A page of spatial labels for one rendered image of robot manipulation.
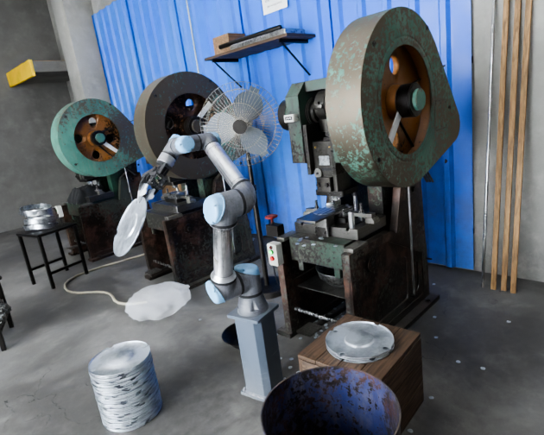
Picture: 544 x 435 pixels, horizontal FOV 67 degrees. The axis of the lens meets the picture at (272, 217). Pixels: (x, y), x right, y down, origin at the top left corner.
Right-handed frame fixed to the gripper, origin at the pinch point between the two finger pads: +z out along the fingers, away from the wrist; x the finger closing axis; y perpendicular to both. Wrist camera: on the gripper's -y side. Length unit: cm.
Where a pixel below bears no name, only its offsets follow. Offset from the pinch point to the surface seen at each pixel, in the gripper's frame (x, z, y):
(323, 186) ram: 75, -57, 28
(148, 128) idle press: 22, -66, -102
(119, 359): 36, 69, -9
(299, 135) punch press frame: 53, -76, 16
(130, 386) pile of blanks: 40, 76, 3
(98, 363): 30, 75, -15
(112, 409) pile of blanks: 41, 89, -2
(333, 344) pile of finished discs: 76, 21, 73
